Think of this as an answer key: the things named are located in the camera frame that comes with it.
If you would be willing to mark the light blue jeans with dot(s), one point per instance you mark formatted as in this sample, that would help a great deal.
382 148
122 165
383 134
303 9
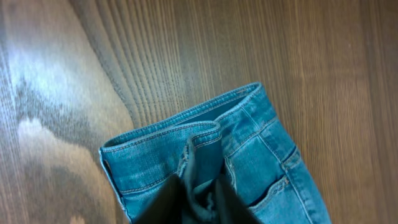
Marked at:
236 136

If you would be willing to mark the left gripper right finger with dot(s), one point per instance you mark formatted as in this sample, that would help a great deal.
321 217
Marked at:
230 208

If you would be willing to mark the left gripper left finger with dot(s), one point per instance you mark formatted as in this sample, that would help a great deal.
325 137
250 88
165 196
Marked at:
166 208

